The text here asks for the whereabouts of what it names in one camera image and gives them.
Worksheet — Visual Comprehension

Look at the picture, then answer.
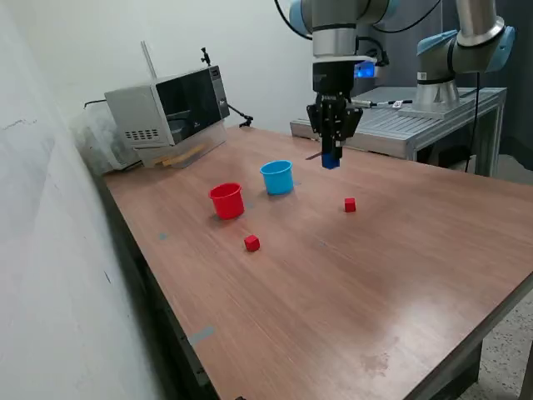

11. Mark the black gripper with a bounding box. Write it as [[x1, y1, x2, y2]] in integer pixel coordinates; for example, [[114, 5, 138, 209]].
[[306, 62, 364, 159]]

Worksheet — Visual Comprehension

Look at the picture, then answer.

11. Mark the blue cup bin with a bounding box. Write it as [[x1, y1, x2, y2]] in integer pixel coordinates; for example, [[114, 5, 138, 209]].
[[259, 159, 295, 196]]

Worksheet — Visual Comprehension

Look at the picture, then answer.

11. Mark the red cup bin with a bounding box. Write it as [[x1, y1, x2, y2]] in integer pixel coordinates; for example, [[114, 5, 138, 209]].
[[207, 182, 246, 221]]

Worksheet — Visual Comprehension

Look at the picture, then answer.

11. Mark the aluminium profile robot table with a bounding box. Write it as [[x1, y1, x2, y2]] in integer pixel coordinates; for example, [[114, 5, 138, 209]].
[[290, 86, 508, 176]]

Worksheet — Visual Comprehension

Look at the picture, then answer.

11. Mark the aluminium robot mounting plate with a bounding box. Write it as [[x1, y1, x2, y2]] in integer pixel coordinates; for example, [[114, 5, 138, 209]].
[[397, 97, 476, 121]]

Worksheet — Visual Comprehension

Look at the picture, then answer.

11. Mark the dark grey curtain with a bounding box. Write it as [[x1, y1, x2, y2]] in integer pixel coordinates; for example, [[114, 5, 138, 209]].
[[323, 0, 533, 172]]

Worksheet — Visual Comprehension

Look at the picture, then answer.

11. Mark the wooden stick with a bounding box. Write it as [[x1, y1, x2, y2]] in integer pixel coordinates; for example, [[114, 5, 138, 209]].
[[161, 151, 197, 168], [152, 143, 206, 167]]

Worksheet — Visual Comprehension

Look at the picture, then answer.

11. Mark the silver microwave oven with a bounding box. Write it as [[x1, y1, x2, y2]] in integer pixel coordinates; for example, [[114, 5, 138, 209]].
[[103, 64, 232, 148]]

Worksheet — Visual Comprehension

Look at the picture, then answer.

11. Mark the clear plastic bag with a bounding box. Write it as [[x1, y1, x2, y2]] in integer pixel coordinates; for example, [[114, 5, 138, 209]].
[[68, 110, 142, 176]]

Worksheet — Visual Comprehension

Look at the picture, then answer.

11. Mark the black robot cable metal connector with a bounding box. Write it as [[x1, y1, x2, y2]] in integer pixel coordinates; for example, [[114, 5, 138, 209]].
[[351, 97, 416, 109]]

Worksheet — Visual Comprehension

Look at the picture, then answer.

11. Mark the wrist-mounted camera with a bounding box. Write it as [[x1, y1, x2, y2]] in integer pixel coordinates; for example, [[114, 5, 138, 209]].
[[352, 58, 382, 82]]

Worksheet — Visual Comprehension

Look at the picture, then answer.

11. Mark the white camera bracket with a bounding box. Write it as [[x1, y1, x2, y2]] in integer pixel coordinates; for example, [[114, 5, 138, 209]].
[[311, 55, 378, 66]]

